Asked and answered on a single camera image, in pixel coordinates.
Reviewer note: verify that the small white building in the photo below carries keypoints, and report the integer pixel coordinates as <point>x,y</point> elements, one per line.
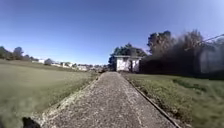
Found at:
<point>124,64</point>

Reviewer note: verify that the row of buildings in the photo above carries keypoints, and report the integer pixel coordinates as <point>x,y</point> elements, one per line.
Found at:
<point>81,68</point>

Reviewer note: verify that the grey paved path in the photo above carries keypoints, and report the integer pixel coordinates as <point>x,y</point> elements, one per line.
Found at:
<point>106,103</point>

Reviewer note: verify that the dark wood of trees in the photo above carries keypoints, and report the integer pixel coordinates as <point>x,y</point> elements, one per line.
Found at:
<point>173,56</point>

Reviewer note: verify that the pale kerb strip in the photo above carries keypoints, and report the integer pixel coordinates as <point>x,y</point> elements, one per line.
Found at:
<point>156,107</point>

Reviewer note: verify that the grass beside kerb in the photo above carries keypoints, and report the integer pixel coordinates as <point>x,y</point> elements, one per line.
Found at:
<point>186,96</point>

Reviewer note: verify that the group of trees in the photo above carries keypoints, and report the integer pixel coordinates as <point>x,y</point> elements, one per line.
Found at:
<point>16,53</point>

